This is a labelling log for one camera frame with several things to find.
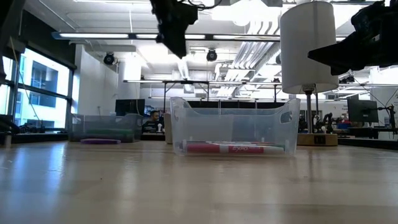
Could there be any large window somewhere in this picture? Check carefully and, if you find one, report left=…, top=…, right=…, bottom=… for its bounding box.
left=0, top=46, right=77, bottom=133

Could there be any clear plastic bin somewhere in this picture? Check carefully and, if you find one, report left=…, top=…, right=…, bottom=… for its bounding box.
left=169, top=96, right=302, bottom=157

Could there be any white shade table lamp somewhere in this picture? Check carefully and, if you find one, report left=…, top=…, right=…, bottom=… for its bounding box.
left=279, top=1, right=340, bottom=147

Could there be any dark grey plastic bin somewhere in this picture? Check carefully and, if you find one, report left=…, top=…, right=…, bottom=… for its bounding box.
left=68, top=113, right=144, bottom=144

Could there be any purple highlighter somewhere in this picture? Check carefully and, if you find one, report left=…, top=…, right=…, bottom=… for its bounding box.
left=80, top=138, right=122, bottom=146

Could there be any overhead light bar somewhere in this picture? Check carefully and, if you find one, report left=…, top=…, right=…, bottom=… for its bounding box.
left=52, top=32, right=398, bottom=44

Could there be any small black background robot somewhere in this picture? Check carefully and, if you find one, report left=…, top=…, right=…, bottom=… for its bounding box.
left=313, top=112, right=336, bottom=134

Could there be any black monitor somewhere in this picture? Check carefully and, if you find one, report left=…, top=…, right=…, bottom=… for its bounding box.
left=114, top=98, right=146, bottom=117

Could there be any black monitor on arm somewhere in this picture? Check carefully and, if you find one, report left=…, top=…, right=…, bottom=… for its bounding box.
left=347, top=98, right=379, bottom=123

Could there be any person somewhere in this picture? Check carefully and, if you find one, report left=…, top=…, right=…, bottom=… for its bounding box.
left=142, top=110, right=165, bottom=134

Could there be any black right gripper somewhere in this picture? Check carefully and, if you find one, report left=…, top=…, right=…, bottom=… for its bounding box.
left=307, top=0, right=398, bottom=76

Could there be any light grey plastic bin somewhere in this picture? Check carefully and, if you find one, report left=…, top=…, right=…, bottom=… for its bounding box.
left=164, top=112, right=234, bottom=147

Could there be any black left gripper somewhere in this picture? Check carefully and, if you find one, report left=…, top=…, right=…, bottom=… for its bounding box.
left=150, top=0, right=199, bottom=59

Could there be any red white whiteboard marker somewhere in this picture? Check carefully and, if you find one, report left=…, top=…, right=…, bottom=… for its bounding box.
left=182, top=143, right=286, bottom=155

